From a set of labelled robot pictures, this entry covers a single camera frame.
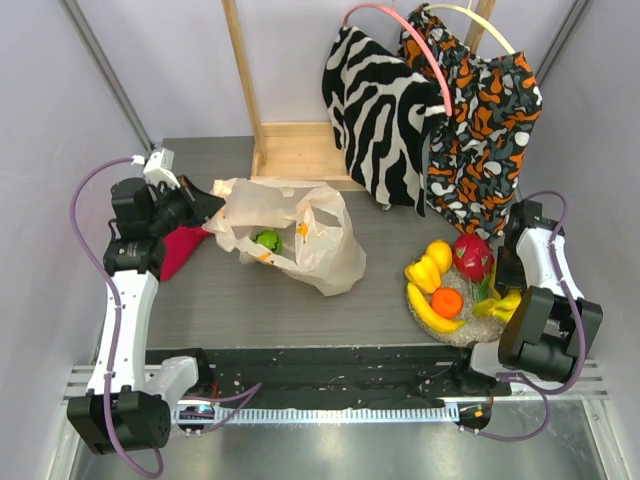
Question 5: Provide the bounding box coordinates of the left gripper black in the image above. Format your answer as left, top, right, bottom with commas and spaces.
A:
147, 175, 224, 238

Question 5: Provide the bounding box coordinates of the fake red dragon fruit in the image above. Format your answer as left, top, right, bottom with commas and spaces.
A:
453, 234, 494, 301

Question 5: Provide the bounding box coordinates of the fake orange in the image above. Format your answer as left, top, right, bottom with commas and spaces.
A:
430, 287, 464, 320

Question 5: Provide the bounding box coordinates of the fake green apple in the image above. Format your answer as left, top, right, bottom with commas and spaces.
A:
253, 230, 283, 254

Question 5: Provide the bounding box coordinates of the fake yellow lemon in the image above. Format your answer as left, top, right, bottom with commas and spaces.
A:
425, 240, 453, 273

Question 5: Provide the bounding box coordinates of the fake yellow bell pepper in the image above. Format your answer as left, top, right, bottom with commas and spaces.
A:
404, 255, 442, 295

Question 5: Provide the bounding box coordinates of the fake yellow banana bunch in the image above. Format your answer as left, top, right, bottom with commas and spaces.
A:
406, 282, 466, 334

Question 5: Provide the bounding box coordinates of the banana print plastic bag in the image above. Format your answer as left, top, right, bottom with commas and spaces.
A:
204, 178, 366, 296

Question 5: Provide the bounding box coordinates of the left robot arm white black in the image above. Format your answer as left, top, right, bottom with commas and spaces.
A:
67, 175, 225, 455

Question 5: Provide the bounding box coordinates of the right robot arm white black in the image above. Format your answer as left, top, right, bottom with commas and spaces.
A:
451, 197, 603, 395

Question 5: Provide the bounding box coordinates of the red cloth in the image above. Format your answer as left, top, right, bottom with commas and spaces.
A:
160, 226, 211, 282

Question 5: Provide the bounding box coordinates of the speckled silver plate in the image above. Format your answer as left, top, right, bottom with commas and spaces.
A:
405, 267, 506, 347

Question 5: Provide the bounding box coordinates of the wooden clothes rack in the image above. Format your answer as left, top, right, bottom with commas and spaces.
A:
221, 0, 496, 182

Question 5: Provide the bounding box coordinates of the orange camouflage garment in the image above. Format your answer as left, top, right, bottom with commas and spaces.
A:
407, 3, 542, 240

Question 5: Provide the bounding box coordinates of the black white zebra garment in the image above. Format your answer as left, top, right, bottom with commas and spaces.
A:
321, 27, 446, 216

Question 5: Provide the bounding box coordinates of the pink clothes hanger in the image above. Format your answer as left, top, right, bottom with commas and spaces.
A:
341, 2, 453, 117

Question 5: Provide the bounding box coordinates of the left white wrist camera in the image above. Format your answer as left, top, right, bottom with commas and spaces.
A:
131, 148, 180, 189

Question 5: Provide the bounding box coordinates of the white cable duct strip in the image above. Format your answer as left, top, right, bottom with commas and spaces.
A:
173, 404, 459, 429

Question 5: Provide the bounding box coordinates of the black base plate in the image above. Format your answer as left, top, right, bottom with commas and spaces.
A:
144, 344, 514, 409

